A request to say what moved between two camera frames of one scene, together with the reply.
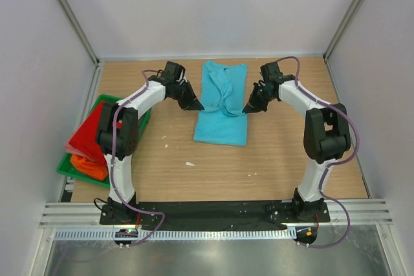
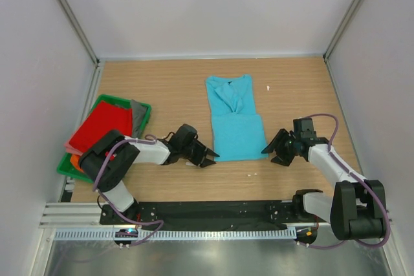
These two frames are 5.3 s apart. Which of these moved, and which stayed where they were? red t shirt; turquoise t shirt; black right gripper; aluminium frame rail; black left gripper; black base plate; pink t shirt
Moved: black left gripper; turquoise t shirt; black right gripper
Stayed: red t shirt; black base plate; pink t shirt; aluminium frame rail
